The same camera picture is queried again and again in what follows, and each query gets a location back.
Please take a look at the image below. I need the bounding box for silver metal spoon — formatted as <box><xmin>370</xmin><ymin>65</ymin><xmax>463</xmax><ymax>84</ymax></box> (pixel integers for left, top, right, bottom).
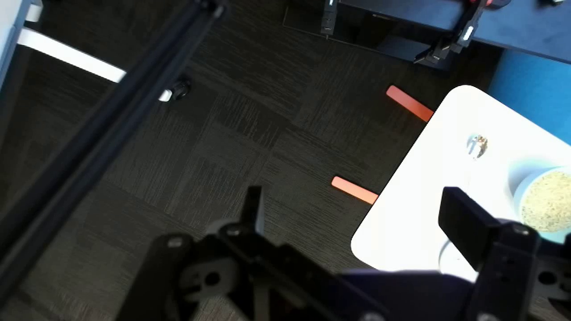
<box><xmin>465</xmin><ymin>136</ymin><xmax>486</xmax><ymax>159</ymax></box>

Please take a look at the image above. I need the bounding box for white whiteboard stand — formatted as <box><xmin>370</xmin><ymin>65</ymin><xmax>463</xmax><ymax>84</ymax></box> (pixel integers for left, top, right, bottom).
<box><xmin>0</xmin><ymin>0</ymin><xmax>174</xmax><ymax>104</ymax></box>

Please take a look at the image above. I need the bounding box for glass pot lid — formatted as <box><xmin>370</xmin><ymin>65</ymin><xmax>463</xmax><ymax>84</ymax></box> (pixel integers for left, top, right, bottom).
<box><xmin>438</xmin><ymin>241</ymin><xmax>478</xmax><ymax>282</ymax></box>

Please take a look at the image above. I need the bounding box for black tripod pole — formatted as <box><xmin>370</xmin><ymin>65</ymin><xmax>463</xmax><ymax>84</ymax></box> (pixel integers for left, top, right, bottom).
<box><xmin>0</xmin><ymin>0</ymin><xmax>226</xmax><ymax>304</ymax></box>

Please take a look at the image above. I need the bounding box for blue sofa near robot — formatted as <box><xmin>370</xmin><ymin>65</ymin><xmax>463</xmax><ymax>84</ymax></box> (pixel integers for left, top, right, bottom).
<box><xmin>486</xmin><ymin>52</ymin><xmax>571</xmax><ymax>145</ymax></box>

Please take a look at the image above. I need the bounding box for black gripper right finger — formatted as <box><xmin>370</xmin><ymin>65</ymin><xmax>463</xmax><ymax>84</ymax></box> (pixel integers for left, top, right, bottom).
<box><xmin>437</xmin><ymin>188</ymin><xmax>504</xmax><ymax>270</ymax></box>

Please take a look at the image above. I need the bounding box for white side table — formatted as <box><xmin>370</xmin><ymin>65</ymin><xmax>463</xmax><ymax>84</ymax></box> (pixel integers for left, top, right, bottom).
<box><xmin>349</xmin><ymin>86</ymin><xmax>571</xmax><ymax>272</ymax></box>

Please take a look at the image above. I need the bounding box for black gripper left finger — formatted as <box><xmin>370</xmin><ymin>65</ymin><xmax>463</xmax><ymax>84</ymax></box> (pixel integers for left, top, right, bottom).
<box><xmin>238</xmin><ymin>186</ymin><xmax>263</xmax><ymax>232</ymax></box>

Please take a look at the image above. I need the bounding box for light blue bowl of rice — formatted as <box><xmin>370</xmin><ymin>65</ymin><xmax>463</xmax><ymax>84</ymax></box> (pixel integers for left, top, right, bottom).
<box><xmin>513</xmin><ymin>168</ymin><xmax>571</xmax><ymax>245</ymax></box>

